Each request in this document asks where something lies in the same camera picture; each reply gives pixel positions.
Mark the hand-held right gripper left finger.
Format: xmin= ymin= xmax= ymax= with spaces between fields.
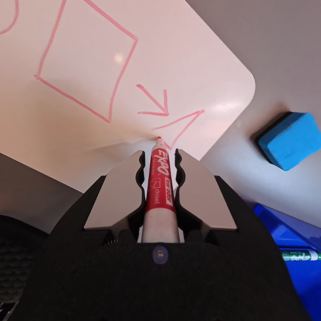
xmin=84 ymin=150 xmax=146 ymax=238

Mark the red dry erase marker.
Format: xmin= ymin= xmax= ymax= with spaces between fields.
xmin=141 ymin=137 xmax=181 ymax=244

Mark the white whiteboard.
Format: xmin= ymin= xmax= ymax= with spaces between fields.
xmin=0 ymin=0 xmax=256 ymax=194

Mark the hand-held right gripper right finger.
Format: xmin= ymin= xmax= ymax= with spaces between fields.
xmin=174 ymin=148 xmax=238 ymax=238

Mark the blue plastic bin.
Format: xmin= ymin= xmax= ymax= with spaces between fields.
xmin=251 ymin=203 xmax=321 ymax=321

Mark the green dry erase marker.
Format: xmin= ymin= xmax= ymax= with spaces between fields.
xmin=281 ymin=248 xmax=321 ymax=262

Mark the blue whiteboard eraser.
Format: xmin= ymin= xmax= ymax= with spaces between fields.
xmin=255 ymin=112 xmax=321 ymax=172

